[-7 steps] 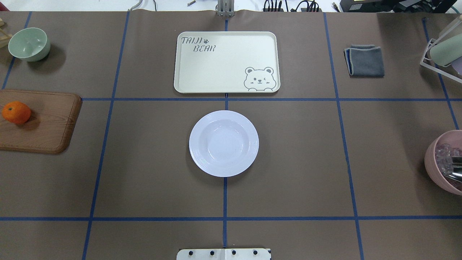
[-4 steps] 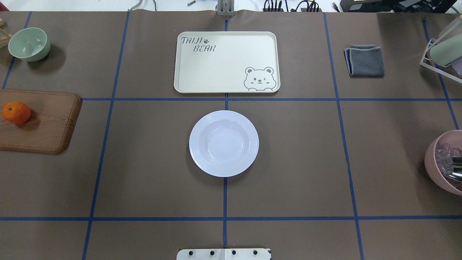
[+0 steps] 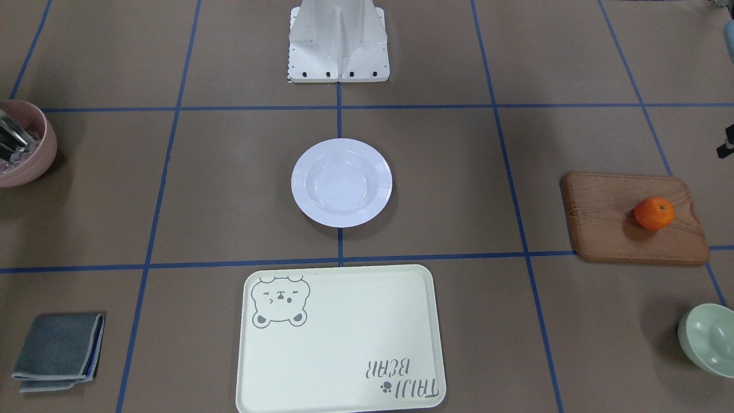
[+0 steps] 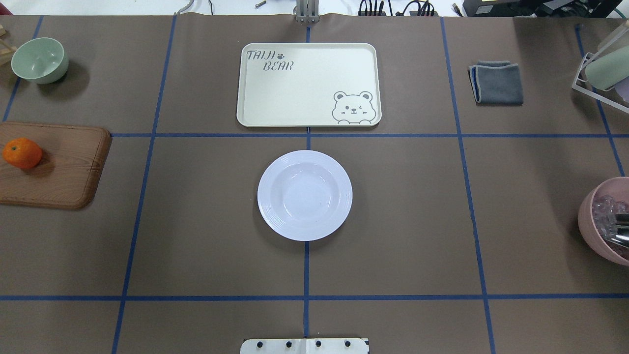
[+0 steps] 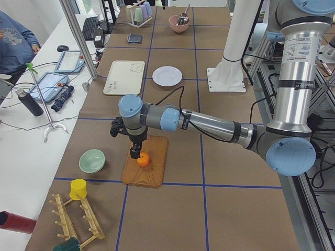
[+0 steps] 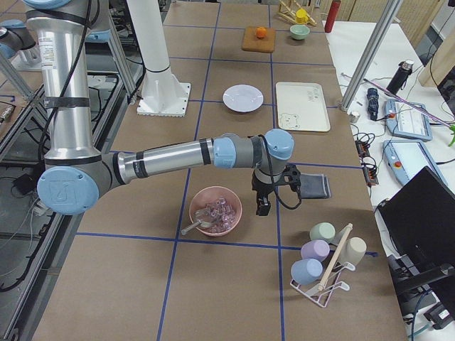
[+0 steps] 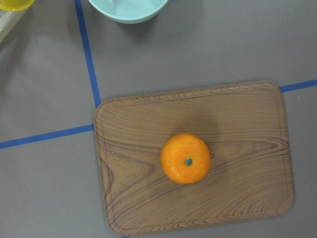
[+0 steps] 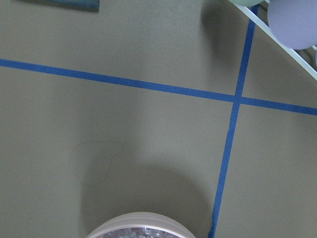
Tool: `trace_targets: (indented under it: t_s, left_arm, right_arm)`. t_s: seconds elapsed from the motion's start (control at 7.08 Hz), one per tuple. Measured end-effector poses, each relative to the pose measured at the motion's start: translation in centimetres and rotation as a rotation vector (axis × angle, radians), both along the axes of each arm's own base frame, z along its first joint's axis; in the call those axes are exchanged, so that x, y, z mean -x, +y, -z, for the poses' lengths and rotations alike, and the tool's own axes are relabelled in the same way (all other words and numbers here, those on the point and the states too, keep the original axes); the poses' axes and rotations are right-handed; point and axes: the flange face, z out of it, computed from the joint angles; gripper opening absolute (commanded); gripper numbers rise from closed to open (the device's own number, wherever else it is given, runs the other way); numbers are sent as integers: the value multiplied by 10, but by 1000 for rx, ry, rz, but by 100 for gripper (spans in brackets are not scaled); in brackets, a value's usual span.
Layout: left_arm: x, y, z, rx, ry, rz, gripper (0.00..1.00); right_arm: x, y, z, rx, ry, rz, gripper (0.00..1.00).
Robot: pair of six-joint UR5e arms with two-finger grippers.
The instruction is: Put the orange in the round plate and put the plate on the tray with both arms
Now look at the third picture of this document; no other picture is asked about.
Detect white round plate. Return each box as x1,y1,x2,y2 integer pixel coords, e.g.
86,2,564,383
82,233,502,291
290,138,393,228

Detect orange fruit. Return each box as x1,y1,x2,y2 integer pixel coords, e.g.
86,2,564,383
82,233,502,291
633,197,676,232

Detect cream bear serving tray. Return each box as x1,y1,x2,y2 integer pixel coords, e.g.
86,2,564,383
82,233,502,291
235,264,447,412

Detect wooden tray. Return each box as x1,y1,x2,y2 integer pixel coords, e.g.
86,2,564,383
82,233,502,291
559,172,710,266

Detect folded grey cloth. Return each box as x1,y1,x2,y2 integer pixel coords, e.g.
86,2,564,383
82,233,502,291
11,312,107,393

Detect pink bowl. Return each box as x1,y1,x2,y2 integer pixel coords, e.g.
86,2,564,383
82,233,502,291
1,99,58,188

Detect metal scoop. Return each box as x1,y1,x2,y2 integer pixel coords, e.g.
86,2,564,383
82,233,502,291
1,110,39,164

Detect green bowl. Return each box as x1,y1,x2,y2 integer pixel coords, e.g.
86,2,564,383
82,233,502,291
677,303,733,379

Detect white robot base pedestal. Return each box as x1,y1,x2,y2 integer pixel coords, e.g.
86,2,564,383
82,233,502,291
287,1,391,83

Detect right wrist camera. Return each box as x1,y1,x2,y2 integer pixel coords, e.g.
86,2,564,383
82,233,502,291
716,124,734,159

